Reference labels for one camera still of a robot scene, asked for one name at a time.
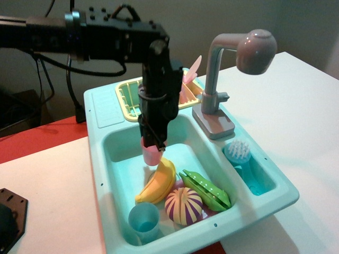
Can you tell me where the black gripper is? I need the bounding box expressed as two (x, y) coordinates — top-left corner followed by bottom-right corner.
(138, 91), (179, 152)

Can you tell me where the pink plastic cup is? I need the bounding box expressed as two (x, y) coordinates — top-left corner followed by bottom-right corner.
(140, 137), (163, 166)

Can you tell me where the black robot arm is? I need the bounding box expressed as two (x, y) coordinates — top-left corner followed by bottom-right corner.
(1, 5), (183, 151)

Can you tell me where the pink plate in rack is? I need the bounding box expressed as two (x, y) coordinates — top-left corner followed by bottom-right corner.
(179, 84), (188, 104)

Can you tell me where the yellow drying rack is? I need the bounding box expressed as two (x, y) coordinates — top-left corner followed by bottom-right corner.
(115, 77), (204, 122)

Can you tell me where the teal toy sink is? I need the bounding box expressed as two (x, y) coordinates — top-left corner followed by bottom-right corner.
(84, 83), (299, 253)

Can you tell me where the blue plastic cup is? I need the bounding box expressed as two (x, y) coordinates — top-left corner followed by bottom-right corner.
(128, 202), (160, 244)

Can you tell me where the yellow toy banana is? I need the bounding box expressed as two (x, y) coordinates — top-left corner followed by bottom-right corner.
(135, 157), (176, 204)

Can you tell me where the purple striped toy onion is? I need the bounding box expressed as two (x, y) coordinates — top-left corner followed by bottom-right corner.
(165, 187), (203, 226)

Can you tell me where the black flexible gooseneck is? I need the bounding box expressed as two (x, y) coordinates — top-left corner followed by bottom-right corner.
(66, 0), (86, 124)

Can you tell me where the teal dish brush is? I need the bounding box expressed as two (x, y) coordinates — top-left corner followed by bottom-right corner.
(222, 139), (264, 196)

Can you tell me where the green toy pea pod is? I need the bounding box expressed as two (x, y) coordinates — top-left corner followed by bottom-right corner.
(179, 169), (232, 212)

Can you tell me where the red cloth mat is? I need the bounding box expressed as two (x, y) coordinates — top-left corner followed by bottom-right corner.
(1, 116), (88, 163)

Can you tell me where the grey toy faucet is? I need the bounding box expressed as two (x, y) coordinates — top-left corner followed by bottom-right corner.
(192, 29), (278, 140)

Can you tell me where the white wall outlet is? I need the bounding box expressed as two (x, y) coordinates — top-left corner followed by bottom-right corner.
(32, 59), (52, 72)

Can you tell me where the black power cable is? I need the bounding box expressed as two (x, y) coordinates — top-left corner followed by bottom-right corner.
(0, 51), (56, 133)

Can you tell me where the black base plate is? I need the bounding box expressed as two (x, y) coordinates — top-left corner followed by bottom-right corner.
(1, 188), (28, 253)

